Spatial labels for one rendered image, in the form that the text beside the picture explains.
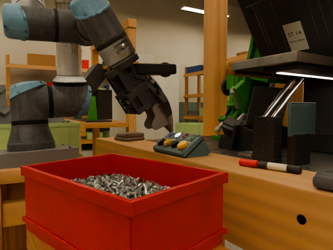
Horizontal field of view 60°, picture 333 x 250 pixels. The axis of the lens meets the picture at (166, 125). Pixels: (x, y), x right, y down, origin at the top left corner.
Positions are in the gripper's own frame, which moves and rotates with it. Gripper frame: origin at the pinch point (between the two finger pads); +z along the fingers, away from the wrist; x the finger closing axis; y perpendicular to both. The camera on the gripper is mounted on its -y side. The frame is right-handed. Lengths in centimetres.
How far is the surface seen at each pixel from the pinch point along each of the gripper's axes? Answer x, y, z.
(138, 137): -41.5, -6.1, 12.8
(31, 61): -661, -116, -54
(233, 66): 14.4, -13.7, -7.1
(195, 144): 2.2, -2.4, 7.8
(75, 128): -81, 4, 3
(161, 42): -689, -470, 80
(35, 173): 7.7, 30.8, -13.4
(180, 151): 0.8, 1.8, 6.9
